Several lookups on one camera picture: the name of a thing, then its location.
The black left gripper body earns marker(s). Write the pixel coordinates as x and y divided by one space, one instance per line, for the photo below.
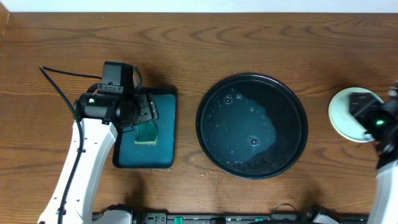
147 109

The round black tray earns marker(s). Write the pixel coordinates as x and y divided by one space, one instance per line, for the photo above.
252 126

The green yellow sponge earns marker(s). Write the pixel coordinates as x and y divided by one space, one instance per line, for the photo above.
147 133

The light green plate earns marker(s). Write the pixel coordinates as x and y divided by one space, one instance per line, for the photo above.
342 121

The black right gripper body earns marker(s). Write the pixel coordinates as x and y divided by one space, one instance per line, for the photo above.
375 119

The black rectangular water tray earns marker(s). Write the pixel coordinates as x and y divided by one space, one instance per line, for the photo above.
127 154

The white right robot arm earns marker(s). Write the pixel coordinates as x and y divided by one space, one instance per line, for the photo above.
385 204

